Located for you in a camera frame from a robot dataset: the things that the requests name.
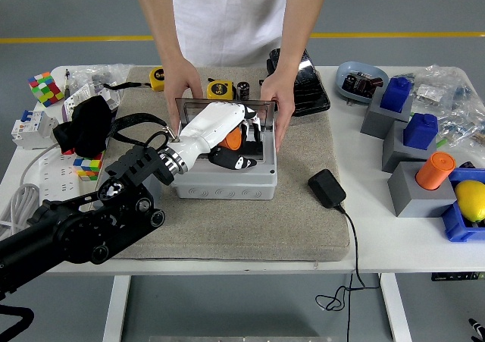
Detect person's left hand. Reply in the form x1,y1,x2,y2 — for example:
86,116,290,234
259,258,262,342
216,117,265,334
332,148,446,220
259,71,296,153

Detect light blue bowl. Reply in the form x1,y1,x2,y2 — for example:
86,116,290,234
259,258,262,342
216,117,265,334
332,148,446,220
336,61,390,105

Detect white power strip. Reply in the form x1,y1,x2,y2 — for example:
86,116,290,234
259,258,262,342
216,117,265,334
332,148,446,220
37,152,92,206

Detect small bag of white parts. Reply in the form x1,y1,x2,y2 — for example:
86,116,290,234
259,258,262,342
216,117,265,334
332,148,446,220
411,83,444,104

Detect white table leg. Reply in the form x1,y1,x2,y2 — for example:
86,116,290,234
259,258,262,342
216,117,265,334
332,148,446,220
380,273,413,342
102,275,132,342

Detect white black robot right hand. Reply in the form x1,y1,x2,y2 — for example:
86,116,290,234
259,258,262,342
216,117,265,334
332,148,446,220
468,318,485,342

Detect blue plastic bin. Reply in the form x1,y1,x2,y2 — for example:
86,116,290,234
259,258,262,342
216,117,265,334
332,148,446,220
440,167,485,243

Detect smoked transparent box lid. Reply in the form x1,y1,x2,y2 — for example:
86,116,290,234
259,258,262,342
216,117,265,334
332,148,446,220
174,97,277,133

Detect person's right hand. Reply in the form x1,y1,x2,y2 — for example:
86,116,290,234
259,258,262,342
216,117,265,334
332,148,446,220
163,59,205,130

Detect grey-brown mat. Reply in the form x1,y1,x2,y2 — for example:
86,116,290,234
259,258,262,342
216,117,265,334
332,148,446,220
81,65,350,262

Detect black cloth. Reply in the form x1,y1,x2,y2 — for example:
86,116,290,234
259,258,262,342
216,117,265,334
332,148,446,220
52,95,114,158

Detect yellow lemon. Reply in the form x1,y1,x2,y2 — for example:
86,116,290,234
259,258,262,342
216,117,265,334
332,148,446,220
454,180,485,224

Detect black power adapter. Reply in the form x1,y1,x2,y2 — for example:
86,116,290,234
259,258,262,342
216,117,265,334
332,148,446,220
308,168,347,209

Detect orange cylinder battery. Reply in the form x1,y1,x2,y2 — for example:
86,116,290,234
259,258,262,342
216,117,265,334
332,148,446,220
221,127,243,150
415,152,457,191

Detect black table control panel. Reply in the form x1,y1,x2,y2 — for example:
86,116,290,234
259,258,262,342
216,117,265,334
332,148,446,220
430,271,485,282

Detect person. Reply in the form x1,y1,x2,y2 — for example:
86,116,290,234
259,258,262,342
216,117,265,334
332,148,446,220
168,0,291,68

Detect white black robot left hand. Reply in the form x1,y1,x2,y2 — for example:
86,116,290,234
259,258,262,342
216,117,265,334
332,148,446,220
177,101,263,171

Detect black adapter cord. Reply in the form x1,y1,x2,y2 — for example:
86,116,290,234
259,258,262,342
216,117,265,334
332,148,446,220
315,203,381,342

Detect square yellow tape measure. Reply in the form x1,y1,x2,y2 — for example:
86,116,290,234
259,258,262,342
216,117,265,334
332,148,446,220
102,66,167,92

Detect clear bags of parts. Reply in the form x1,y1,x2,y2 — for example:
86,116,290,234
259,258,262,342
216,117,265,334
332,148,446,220
403,64,485,149

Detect grey block holder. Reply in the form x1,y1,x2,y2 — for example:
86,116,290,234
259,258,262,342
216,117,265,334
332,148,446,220
360,87,414,140
387,161,458,218
381,120,440,174

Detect small multicolour puzzle cube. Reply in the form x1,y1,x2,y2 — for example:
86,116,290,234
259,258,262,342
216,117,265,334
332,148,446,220
72,150,105,183

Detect glossy black foot pedal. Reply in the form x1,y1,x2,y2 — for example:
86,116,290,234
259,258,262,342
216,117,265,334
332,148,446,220
259,48,332,118

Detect white circuit breaker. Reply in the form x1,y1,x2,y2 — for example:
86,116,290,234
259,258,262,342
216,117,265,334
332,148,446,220
11,108,61,150

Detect round yellow tape measure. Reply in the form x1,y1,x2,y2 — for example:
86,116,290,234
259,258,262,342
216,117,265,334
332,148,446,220
206,79,233,100

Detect grey electrical junction box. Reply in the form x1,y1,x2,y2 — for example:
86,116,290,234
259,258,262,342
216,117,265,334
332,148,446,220
171,124,277,201

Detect white purple card pack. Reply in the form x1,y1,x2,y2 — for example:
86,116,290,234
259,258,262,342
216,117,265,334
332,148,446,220
61,83,122,121

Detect dark capacitors pile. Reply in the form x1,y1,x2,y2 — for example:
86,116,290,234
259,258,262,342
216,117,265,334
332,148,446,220
342,71,383,97

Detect clear bag of dark parts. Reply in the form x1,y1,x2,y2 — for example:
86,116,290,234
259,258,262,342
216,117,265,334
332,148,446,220
71,63,136,93

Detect large multicolour puzzle cube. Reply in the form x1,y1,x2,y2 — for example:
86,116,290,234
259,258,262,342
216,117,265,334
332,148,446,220
27,71,65,108

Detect blue block battery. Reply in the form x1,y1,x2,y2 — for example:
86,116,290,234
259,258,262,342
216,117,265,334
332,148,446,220
402,112,440,151
380,77,413,114

